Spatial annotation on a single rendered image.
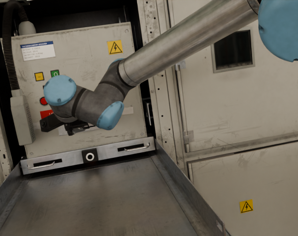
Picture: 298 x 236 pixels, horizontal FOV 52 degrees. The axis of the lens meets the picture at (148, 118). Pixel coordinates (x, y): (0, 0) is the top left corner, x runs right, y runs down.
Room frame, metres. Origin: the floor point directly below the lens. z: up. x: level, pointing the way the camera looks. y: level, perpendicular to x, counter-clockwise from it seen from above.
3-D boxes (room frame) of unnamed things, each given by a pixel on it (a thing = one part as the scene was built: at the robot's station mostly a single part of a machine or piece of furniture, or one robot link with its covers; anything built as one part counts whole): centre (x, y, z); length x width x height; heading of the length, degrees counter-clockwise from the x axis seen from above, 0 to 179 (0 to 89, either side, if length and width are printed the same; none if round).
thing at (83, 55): (1.21, 0.26, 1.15); 0.48 x 0.01 x 0.48; 98
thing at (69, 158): (1.23, 0.26, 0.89); 0.54 x 0.05 x 0.06; 98
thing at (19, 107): (1.12, 0.46, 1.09); 0.08 x 0.05 x 0.17; 8
